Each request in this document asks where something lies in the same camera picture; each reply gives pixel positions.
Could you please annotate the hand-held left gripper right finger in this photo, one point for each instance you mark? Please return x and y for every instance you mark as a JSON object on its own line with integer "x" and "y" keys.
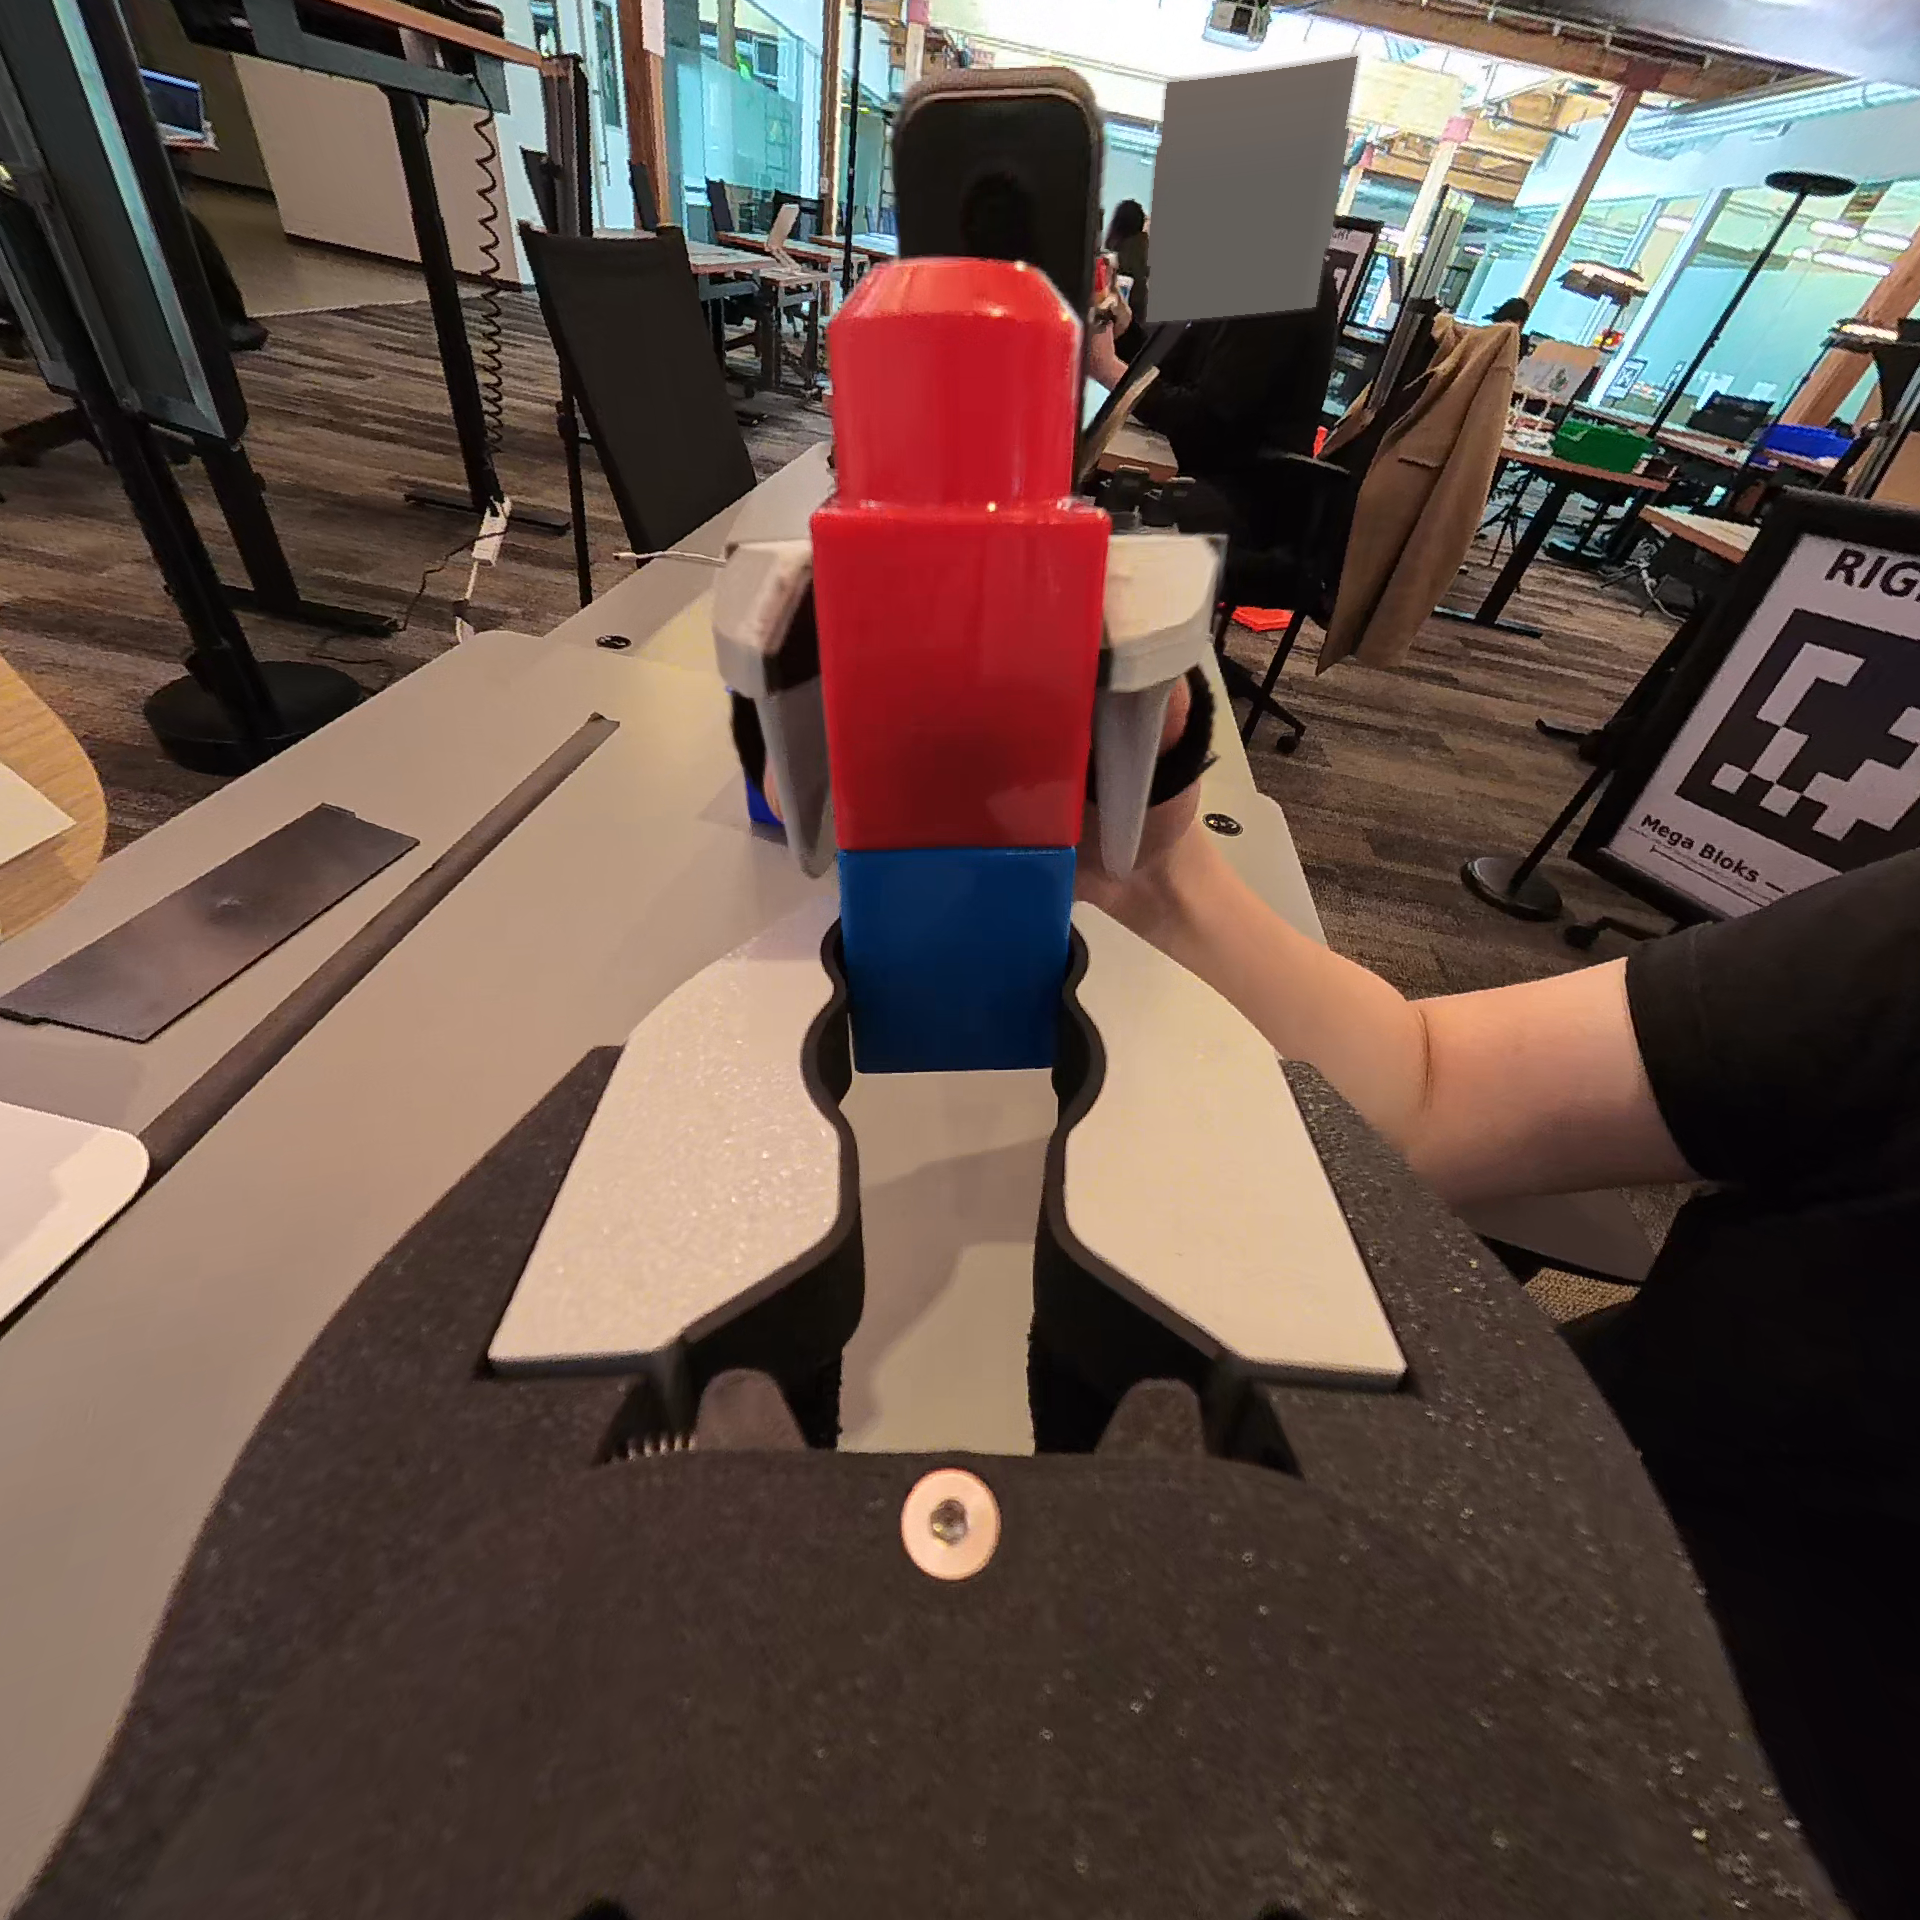
{"x": 1243, "y": 1202}

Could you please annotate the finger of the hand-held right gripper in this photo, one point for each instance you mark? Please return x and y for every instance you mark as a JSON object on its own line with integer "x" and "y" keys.
{"x": 1161, "y": 615}
{"x": 764, "y": 615}

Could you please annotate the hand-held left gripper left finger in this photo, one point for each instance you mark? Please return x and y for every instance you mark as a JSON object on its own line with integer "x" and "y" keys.
{"x": 660, "y": 1202}

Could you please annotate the blue plastic bin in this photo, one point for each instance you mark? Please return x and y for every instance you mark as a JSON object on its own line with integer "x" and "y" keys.
{"x": 762, "y": 804}

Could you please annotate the red mega block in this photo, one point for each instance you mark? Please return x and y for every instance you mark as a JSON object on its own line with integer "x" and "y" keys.
{"x": 953, "y": 675}

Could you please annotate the blue mega block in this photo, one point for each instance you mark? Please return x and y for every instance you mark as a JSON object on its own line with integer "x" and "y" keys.
{"x": 953, "y": 960}

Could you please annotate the person's right forearm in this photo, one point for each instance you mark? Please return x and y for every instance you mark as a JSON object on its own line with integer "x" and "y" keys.
{"x": 1500, "y": 1080}

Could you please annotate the person's right hand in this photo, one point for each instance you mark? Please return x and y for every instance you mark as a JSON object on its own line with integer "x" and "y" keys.
{"x": 1177, "y": 886}

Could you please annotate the black office chair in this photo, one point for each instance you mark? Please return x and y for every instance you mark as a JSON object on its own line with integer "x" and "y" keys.
{"x": 1282, "y": 557}

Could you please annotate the brown coat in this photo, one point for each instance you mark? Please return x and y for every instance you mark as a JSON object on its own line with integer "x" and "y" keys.
{"x": 1425, "y": 495}

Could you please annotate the green plastic bin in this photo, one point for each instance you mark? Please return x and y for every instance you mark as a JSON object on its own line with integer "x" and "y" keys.
{"x": 1603, "y": 443}

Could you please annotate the black rectangular pad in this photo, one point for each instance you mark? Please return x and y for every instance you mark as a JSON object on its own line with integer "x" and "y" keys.
{"x": 225, "y": 923}

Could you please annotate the wooden standing desk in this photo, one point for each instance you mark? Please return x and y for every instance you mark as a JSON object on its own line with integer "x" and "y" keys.
{"x": 420, "y": 224}

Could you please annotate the person's black shirt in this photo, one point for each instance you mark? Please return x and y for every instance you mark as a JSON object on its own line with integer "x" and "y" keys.
{"x": 1799, "y": 1276}

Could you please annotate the black white pattern sign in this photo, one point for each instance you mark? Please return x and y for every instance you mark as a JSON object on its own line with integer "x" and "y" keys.
{"x": 1785, "y": 722}

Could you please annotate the black floor lamp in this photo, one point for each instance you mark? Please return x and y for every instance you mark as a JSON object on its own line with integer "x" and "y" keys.
{"x": 1740, "y": 284}

